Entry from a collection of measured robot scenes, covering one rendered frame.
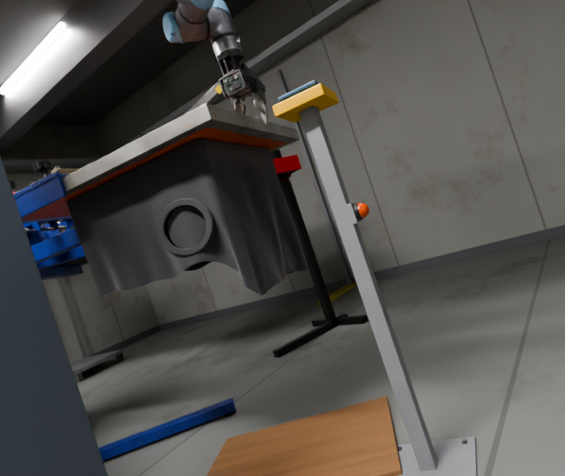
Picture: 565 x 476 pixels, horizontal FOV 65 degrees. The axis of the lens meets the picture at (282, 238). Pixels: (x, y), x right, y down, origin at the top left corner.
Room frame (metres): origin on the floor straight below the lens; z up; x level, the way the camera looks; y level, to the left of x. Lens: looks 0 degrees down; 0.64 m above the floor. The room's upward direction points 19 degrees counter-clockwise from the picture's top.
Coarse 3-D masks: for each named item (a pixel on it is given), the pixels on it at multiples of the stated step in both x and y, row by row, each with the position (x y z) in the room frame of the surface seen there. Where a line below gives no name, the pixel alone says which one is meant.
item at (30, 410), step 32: (0, 160) 0.82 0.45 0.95; (0, 192) 0.81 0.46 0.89; (0, 224) 0.79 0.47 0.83; (0, 256) 0.78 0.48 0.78; (32, 256) 0.82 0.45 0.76; (0, 288) 0.77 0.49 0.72; (32, 288) 0.81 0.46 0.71; (0, 320) 0.75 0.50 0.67; (32, 320) 0.79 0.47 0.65; (0, 352) 0.74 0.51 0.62; (32, 352) 0.78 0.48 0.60; (64, 352) 0.82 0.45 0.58; (0, 384) 0.73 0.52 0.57; (32, 384) 0.77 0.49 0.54; (64, 384) 0.81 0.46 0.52; (0, 416) 0.72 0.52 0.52; (32, 416) 0.75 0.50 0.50; (64, 416) 0.79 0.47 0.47; (0, 448) 0.70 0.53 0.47; (32, 448) 0.74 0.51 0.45; (64, 448) 0.78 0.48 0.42; (96, 448) 0.82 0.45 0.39
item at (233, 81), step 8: (224, 56) 1.20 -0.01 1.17; (232, 56) 1.22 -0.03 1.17; (240, 56) 1.24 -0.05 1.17; (224, 64) 1.23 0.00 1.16; (232, 64) 1.22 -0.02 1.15; (240, 64) 1.25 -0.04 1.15; (224, 72) 1.22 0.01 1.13; (232, 72) 1.20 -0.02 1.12; (240, 72) 1.19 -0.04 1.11; (224, 80) 1.21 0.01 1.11; (232, 80) 1.20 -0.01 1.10; (240, 80) 1.20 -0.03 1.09; (248, 80) 1.24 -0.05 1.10; (232, 88) 1.20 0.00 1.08; (240, 88) 1.20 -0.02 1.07; (248, 88) 1.21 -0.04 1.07; (224, 96) 1.22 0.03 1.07; (232, 96) 1.23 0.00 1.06; (240, 96) 1.26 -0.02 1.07
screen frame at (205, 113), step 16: (192, 112) 1.01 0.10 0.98; (208, 112) 0.99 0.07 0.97; (224, 112) 1.06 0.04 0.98; (160, 128) 1.05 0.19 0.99; (176, 128) 1.03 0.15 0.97; (192, 128) 1.02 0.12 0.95; (224, 128) 1.10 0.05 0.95; (240, 128) 1.15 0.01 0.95; (256, 128) 1.21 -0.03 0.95; (272, 128) 1.32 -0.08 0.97; (288, 128) 1.45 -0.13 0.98; (128, 144) 1.09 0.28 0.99; (144, 144) 1.07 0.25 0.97; (160, 144) 1.06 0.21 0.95; (112, 160) 1.11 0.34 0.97; (128, 160) 1.09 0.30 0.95; (80, 176) 1.16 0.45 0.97; (96, 176) 1.14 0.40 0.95
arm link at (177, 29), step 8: (168, 16) 1.15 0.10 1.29; (176, 16) 1.15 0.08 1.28; (168, 24) 1.16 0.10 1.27; (176, 24) 1.15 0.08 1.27; (184, 24) 1.14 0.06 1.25; (192, 24) 1.13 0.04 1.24; (200, 24) 1.15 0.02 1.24; (208, 24) 1.20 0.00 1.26; (168, 32) 1.17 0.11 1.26; (176, 32) 1.16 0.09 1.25; (184, 32) 1.17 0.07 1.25; (192, 32) 1.17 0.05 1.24; (200, 32) 1.20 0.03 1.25; (208, 32) 1.21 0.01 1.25; (168, 40) 1.19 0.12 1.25; (176, 40) 1.18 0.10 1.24; (184, 40) 1.20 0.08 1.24; (192, 40) 1.21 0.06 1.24; (200, 40) 1.23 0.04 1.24
